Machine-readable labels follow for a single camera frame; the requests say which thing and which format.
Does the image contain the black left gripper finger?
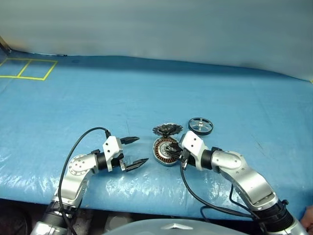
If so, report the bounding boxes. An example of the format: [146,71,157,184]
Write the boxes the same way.
[121,136,140,145]
[124,158,149,173]

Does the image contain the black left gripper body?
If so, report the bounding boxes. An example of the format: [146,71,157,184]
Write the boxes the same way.
[112,153,128,173]

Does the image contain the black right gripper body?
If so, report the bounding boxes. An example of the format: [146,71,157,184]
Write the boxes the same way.
[179,148,191,170]

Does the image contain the grey motor housing copper windings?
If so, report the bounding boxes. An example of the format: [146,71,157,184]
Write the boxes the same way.
[153,136,183,167]

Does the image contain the silver spoked rotor black rim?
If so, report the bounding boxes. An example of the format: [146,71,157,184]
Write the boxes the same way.
[188,117,214,137]

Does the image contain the bare bystander hand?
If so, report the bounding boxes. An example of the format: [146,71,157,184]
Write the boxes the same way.
[302,205,313,230]

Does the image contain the black toothed gear sprocket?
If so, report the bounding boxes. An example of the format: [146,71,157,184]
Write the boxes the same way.
[152,122,181,136]

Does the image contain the blue table cover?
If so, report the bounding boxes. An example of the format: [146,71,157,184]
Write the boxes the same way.
[0,50,313,221]

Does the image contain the grey rounded shell with emblem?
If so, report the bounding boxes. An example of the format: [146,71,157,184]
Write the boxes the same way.
[102,217,208,235]

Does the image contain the yellow tape grid marking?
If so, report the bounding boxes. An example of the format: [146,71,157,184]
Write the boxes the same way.
[0,58,59,81]

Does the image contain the white backdrop sheet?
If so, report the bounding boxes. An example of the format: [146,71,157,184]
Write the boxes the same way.
[0,0,313,83]

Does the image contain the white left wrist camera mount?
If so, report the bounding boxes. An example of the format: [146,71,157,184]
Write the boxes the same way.
[102,136,124,172]

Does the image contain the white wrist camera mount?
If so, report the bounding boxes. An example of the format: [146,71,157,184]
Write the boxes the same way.
[102,136,124,172]
[178,131,209,171]

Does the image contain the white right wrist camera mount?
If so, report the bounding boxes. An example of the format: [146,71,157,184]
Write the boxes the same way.
[178,131,209,171]

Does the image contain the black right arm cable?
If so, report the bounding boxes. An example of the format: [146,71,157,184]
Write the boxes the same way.
[180,156,269,235]

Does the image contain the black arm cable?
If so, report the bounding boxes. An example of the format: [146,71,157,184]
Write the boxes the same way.
[180,156,269,235]
[58,127,112,235]

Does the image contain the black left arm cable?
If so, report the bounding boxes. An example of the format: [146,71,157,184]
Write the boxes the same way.
[58,127,112,235]

